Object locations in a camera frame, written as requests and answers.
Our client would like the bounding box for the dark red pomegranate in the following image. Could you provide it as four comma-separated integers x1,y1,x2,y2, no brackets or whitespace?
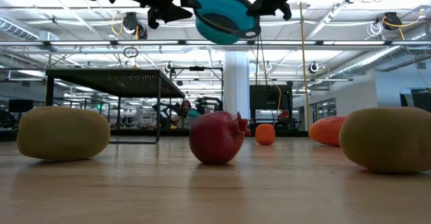
188,110,253,166

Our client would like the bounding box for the silver ventilation duct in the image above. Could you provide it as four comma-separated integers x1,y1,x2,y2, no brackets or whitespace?
331,22,431,79
0,15,61,52

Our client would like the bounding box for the white building column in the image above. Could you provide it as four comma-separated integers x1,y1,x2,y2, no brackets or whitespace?
223,50,251,120

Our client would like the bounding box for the small black monitor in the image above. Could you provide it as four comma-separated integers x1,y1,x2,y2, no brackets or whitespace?
7,99,34,113

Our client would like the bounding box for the orange-red oblong fruit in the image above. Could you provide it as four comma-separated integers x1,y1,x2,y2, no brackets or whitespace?
308,116,348,148

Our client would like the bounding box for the black aluminium table frame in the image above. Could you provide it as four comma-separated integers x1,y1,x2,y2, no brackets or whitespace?
0,128,310,143

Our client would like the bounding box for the small round orange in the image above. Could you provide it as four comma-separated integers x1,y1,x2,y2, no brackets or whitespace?
254,122,277,147

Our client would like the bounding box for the yellow hanging cable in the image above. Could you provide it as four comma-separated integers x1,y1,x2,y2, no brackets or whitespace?
298,0,312,130

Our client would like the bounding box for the long ceiling light bar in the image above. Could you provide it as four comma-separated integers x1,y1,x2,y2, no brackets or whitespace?
0,40,431,47

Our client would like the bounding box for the black screen on stand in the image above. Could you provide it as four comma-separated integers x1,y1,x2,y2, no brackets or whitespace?
248,84,294,130

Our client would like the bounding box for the person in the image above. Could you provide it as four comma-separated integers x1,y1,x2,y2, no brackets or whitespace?
170,98,193,129

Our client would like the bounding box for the dark screen panel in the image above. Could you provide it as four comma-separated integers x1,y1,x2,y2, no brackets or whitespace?
399,88,431,114

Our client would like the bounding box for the blue collapsible colander bowl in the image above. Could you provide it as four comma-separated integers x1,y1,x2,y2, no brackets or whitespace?
191,0,262,46

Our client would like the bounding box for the black perforated metal shelf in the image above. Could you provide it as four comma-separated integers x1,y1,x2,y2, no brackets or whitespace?
43,69,187,145

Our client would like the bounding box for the brown-green kiwi fruit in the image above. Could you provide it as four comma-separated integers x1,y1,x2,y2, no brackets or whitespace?
338,106,431,175
16,106,112,161

